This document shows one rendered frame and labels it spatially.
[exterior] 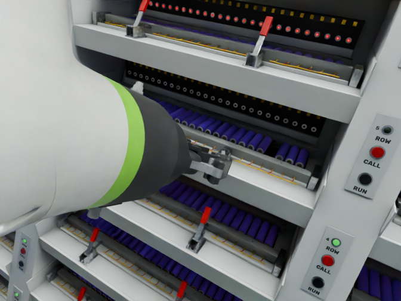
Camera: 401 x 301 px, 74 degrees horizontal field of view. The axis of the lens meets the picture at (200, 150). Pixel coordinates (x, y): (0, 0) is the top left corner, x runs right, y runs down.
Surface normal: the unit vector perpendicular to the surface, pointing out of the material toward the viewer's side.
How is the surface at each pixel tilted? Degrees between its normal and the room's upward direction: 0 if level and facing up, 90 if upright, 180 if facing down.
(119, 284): 19
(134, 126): 62
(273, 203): 109
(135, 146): 75
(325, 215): 90
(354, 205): 90
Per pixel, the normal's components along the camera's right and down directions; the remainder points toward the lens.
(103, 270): 0.13, -0.85
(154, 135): 0.93, -0.11
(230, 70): -0.48, 0.40
